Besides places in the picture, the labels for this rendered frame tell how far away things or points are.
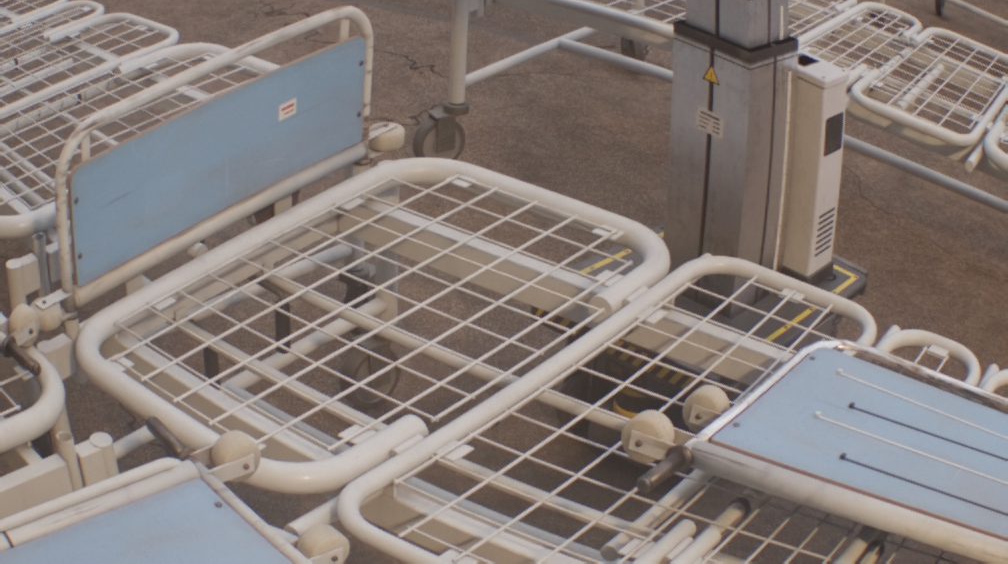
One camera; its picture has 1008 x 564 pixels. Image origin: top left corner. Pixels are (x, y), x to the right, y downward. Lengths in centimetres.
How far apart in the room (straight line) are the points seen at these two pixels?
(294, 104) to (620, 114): 187
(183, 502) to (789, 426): 74
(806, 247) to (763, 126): 28
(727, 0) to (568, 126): 165
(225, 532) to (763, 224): 138
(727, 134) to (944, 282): 118
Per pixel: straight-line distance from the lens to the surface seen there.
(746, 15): 251
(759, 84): 255
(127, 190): 223
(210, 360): 239
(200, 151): 233
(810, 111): 267
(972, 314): 346
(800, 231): 277
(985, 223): 400
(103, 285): 224
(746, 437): 181
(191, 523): 160
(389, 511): 190
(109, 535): 158
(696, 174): 265
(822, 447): 180
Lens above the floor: 155
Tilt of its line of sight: 26 degrees down
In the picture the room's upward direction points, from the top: 2 degrees clockwise
